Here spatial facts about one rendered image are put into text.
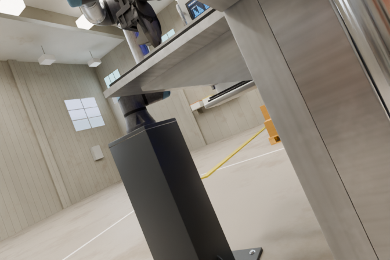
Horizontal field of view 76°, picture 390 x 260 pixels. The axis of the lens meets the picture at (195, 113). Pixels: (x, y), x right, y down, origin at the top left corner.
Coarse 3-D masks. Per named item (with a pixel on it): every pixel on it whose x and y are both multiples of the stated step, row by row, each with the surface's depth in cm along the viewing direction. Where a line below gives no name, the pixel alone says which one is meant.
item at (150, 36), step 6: (138, 24) 69; (150, 24) 69; (138, 30) 70; (150, 30) 68; (138, 36) 70; (144, 36) 69; (150, 36) 68; (138, 42) 71; (144, 42) 70; (150, 42) 68; (156, 42) 69
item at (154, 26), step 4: (152, 24) 70; (156, 24) 72; (152, 28) 71; (156, 28) 71; (156, 32) 70; (160, 32) 72; (156, 36) 70; (160, 36) 71; (160, 40) 70; (148, 44) 74
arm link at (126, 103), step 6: (126, 96) 117; (132, 96) 117; (138, 96) 118; (144, 96) 118; (120, 102) 118; (126, 102) 117; (132, 102) 117; (138, 102) 118; (144, 102) 120; (126, 108) 117; (132, 108) 116
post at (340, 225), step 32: (256, 0) 43; (256, 32) 44; (256, 64) 45; (288, 96) 43; (288, 128) 43; (320, 160) 42; (320, 192) 42; (320, 224) 43; (352, 224) 41; (352, 256) 41
